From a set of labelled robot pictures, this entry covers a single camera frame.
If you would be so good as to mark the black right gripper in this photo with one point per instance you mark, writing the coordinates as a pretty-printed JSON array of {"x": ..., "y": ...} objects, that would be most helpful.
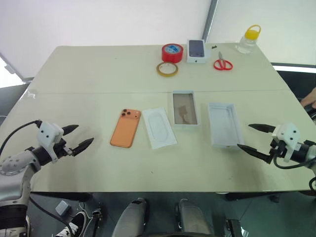
[{"x": 277, "y": 148}]

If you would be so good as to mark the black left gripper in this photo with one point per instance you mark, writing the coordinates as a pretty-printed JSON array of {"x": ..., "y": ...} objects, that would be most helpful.
[{"x": 62, "y": 148}]

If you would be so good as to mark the white box lid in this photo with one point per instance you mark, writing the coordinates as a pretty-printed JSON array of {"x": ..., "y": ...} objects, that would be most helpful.
[{"x": 223, "y": 123}]

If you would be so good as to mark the orange smartphone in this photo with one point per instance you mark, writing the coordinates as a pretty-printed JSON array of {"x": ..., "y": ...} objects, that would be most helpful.
[{"x": 124, "y": 130}]

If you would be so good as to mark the white cardboard insert tray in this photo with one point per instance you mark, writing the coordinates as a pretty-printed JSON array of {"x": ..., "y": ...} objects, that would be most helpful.
[{"x": 158, "y": 128}]

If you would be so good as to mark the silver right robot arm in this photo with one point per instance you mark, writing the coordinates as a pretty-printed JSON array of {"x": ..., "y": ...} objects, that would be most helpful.
[{"x": 302, "y": 151}]

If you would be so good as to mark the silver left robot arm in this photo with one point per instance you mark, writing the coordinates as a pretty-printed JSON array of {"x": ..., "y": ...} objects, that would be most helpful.
[{"x": 14, "y": 163}]

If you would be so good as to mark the small grey metal block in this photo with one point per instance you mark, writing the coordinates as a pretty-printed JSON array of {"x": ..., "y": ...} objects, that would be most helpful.
[{"x": 62, "y": 208}]

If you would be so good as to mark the white box bottom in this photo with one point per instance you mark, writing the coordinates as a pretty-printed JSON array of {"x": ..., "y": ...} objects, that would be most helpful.
[{"x": 185, "y": 111}]

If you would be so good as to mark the phone box with dark print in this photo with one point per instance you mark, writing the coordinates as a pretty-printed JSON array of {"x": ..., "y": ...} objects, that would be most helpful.
[{"x": 196, "y": 49}]

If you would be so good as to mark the person's bare hand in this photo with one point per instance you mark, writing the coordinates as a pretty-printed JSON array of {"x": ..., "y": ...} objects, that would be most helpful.
[{"x": 309, "y": 98}]

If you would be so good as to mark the clear tape scrap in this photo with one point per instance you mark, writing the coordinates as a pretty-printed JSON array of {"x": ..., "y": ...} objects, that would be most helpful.
[{"x": 30, "y": 94}]

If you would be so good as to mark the black and white sneaker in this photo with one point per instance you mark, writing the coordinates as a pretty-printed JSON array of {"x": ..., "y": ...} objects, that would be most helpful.
[{"x": 75, "y": 223}]

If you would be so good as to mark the clear jar with yellow lid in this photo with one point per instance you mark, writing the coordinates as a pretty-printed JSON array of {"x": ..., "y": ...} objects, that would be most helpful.
[{"x": 247, "y": 43}]

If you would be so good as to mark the dark grey rounded shape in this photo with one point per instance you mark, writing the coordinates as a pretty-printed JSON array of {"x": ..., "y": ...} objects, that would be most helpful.
[
  {"x": 133, "y": 219},
  {"x": 192, "y": 219}
]

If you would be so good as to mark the clear yellowish tape roll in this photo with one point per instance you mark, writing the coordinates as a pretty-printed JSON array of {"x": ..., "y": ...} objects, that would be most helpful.
[{"x": 167, "y": 74}]

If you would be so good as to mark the red tape roll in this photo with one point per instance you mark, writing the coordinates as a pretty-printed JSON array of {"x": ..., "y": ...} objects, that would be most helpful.
[{"x": 172, "y": 59}]

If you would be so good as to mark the grey window pillar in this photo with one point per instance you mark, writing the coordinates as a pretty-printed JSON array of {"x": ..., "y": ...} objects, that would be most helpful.
[{"x": 209, "y": 19}]

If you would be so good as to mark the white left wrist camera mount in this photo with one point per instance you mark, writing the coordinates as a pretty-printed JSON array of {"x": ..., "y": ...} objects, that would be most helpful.
[{"x": 48, "y": 134}]

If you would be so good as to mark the grey metal rail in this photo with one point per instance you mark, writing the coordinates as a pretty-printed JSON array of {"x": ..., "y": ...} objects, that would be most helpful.
[{"x": 13, "y": 70}]

